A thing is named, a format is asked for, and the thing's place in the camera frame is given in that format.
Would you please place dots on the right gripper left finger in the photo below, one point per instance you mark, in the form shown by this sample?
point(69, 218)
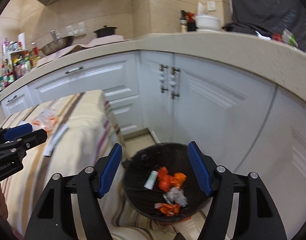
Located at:
point(52, 217)

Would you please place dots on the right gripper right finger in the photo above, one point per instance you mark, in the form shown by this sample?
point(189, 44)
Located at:
point(257, 216)

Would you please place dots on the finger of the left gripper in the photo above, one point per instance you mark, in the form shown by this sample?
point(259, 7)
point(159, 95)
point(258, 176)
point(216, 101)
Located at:
point(34, 139)
point(16, 132)

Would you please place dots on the orange clear plastic bag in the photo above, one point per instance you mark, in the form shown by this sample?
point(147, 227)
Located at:
point(46, 119)

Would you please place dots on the white paper wrapper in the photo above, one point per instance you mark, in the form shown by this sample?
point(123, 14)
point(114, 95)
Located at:
point(50, 147)

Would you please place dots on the white kitchen cabinets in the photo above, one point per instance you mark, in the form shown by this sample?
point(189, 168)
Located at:
point(244, 122)

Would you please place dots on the black trash bin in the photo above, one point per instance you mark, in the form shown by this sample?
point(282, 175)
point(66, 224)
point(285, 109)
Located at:
point(169, 207)

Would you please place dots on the striped tablecloth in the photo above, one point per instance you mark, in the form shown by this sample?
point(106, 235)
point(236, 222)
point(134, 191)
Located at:
point(92, 132)

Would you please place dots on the white spice rack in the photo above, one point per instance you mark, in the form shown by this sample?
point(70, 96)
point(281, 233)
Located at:
point(15, 64)

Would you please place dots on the yellow oil bottle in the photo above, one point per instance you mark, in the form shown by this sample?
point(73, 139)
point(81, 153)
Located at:
point(35, 57)

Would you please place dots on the steel wok pan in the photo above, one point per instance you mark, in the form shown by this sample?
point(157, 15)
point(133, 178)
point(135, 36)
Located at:
point(57, 43)

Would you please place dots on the white paper towel roll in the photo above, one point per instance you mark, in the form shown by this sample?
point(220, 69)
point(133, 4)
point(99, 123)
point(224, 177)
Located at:
point(21, 40)

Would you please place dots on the orange crumpled wrapper in bin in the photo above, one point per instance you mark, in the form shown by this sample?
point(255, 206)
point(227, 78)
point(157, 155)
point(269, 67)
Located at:
point(166, 182)

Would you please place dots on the small white tube in bin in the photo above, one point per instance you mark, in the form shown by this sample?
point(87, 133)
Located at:
point(151, 180)

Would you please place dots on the beige stove cover cloth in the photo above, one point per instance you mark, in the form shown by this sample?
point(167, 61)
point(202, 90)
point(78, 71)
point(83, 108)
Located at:
point(74, 48)

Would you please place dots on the black cooking pot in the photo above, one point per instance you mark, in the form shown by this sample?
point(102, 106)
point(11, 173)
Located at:
point(105, 31)

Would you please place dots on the dark sauce bottle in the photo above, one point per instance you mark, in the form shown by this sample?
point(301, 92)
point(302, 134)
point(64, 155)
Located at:
point(183, 22)

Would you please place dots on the red packaged sauce bag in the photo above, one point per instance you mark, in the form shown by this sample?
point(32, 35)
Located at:
point(191, 24)

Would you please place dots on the white stacked bowls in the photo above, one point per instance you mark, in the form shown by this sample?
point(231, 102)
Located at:
point(207, 23)

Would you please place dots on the dark cloth on counter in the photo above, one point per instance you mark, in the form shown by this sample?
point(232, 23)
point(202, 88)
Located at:
point(268, 17)

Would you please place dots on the drawer handle centre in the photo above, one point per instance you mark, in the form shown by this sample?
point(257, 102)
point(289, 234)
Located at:
point(73, 70)

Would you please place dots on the wall double socket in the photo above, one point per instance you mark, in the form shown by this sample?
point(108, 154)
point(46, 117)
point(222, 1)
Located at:
point(76, 30)

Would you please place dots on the cabinet door handle left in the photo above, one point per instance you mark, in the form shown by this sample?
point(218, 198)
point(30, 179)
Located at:
point(163, 78)

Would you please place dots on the cabinet door handle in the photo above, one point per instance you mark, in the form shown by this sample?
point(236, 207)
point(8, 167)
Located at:
point(163, 78)
point(173, 82)

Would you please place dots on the cabinet door handle right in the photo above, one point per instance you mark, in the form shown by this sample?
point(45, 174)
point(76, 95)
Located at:
point(173, 82)

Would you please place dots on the wall power socket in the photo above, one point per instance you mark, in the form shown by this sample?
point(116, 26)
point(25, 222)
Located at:
point(211, 6)

